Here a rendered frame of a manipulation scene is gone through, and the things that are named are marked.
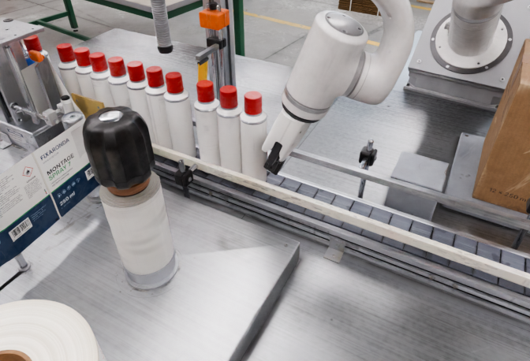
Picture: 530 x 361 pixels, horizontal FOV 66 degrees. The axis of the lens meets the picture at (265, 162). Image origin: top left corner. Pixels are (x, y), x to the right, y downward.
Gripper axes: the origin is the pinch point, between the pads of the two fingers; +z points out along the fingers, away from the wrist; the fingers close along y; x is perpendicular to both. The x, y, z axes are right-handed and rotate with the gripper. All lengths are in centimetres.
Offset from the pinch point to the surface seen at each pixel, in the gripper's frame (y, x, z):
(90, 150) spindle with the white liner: 32.1, -15.7, -16.3
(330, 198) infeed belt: -2.3, 13.0, 2.0
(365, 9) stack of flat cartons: -391, -51, 115
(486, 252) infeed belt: -2.0, 40.4, -8.0
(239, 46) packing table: -177, -88, 98
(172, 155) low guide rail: 4.2, -20.3, 11.1
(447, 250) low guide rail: 4.1, 33.2, -9.0
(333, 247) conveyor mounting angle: 5.8, 18.4, 4.6
